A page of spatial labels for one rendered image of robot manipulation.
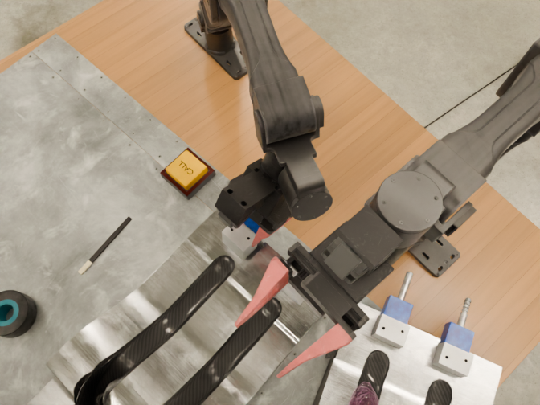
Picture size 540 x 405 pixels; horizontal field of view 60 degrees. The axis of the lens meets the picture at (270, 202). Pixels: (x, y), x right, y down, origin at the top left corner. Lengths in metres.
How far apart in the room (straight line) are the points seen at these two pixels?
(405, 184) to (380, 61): 1.80
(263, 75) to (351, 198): 0.43
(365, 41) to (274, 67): 1.67
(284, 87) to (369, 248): 0.28
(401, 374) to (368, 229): 0.48
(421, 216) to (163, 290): 0.51
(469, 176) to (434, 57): 1.78
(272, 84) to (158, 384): 0.47
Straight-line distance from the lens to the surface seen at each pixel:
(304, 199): 0.59
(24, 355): 0.97
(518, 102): 0.60
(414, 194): 0.42
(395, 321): 0.82
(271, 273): 0.46
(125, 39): 1.21
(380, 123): 1.05
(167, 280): 0.82
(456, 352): 0.85
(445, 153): 0.53
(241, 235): 0.76
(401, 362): 0.85
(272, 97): 0.59
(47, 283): 0.98
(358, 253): 0.39
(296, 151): 0.61
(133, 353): 0.79
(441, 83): 2.22
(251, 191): 0.63
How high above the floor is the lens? 1.67
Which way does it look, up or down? 68 degrees down
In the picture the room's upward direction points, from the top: 1 degrees clockwise
